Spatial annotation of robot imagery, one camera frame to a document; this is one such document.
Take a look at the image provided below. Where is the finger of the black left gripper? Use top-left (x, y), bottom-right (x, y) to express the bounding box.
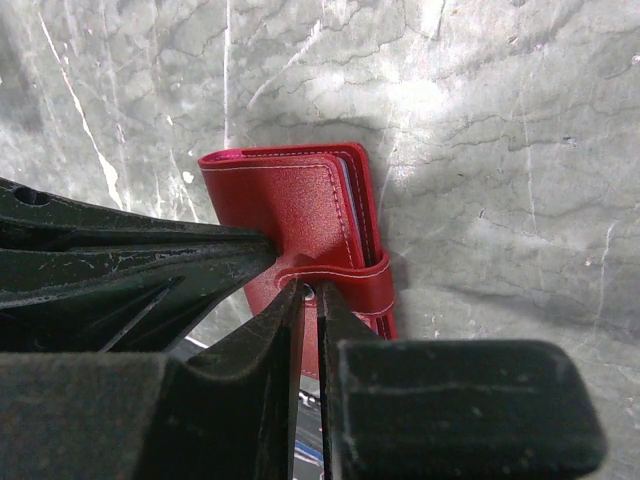
top-left (1, 178), bottom-right (275, 253)
top-left (1, 244), bottom-right (276, 353)

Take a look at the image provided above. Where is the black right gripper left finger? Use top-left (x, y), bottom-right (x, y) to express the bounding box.
top-left (1, 281), bottom-right (304, 479)

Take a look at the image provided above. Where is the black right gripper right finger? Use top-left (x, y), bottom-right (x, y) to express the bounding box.
top-left (316, 282), bottom-right (608, 479)

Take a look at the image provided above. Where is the red card holder wallet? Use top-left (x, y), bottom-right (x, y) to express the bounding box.
top-left (198, 143), bottom-right (397, 378)

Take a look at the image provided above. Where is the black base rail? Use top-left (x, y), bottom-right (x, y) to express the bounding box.
top-left (175, 333), bottom-right (324, 479)

